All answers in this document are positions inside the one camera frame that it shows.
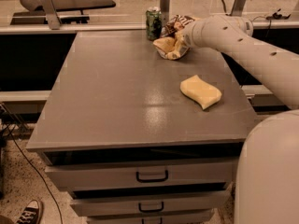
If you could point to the brown chip bag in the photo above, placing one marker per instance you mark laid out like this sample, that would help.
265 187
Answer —
169 44

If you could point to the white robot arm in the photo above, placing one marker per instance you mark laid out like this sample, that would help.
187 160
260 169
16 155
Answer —
267 175

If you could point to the green soda can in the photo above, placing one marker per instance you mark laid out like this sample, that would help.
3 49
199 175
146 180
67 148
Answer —
153 23

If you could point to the grey drawer cabinet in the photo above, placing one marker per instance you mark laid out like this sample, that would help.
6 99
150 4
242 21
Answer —
116 109

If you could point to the yellow sponge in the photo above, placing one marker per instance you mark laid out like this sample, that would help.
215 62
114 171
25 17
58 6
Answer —
200 91

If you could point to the dark bench table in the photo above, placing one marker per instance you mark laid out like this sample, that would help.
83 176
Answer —
35 13

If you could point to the black white sneaker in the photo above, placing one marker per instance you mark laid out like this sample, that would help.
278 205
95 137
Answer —
32 213

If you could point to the top drawer black handle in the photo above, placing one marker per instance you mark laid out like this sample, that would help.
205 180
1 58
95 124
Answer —
151 177

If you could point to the drawer black handle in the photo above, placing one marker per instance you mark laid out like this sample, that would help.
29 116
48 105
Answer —
151 177
151 208
152 220

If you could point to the middle drawer black handle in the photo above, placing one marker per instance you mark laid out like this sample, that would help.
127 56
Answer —
151 208

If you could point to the middle metal bracket post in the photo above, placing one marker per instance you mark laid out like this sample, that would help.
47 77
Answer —
165 7

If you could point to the metal bracket post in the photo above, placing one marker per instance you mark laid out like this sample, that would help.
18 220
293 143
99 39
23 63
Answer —
165 7
238 7
51 14

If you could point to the bottom drawer black handle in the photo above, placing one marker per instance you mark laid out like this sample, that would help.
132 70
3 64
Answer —
152 220

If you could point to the right metal bracket post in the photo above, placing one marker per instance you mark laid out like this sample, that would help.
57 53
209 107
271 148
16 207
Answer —
238 7

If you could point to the left metal bracket post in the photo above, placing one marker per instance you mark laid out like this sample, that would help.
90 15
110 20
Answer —
51 14

